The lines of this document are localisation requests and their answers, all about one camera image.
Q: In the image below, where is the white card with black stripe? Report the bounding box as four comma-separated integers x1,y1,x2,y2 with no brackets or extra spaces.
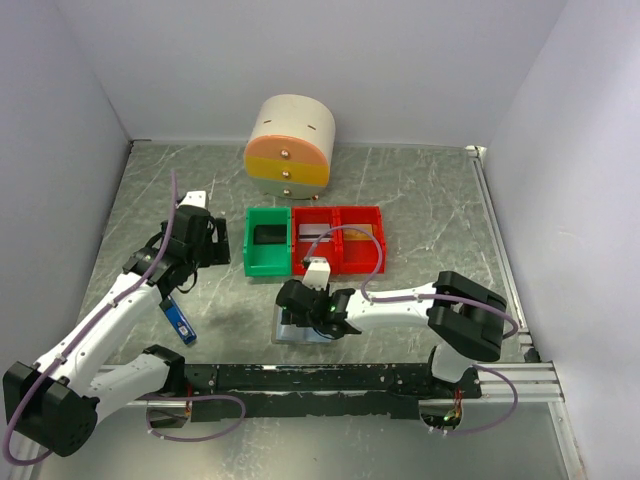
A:
297,223,331,243

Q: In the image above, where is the green plastic bin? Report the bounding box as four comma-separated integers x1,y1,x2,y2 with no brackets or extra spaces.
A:
243,207,293,277

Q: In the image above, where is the blue card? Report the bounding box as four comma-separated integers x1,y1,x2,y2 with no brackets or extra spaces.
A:
160,296,197,345

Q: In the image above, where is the round three-drawer cabinet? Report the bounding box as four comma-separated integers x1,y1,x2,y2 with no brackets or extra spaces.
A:
244,94,336,200

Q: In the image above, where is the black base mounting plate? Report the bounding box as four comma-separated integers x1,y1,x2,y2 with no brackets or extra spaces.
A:
185,363,481,422

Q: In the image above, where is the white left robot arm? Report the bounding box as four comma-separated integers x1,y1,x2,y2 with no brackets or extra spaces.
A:
2,205,230,457

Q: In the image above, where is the orange gold card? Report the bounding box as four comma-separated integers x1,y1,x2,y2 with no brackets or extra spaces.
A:
343,224,374,241

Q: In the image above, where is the black card in green bin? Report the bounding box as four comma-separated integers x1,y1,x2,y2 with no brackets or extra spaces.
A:
253,224,288,245

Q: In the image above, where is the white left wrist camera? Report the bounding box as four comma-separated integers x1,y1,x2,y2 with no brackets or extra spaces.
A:
177,190,209,209

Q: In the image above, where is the red double plastic bin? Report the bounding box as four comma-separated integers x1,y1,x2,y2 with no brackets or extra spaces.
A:
292,206,386,276

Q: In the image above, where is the aluminium rail frame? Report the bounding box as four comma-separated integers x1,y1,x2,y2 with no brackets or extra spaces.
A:
39,144,566,406

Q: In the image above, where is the grey card holder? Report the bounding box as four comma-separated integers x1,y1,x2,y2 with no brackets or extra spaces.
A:
271,305,331,345

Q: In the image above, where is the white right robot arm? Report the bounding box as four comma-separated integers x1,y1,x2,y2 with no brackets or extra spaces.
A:
275,271,519,398

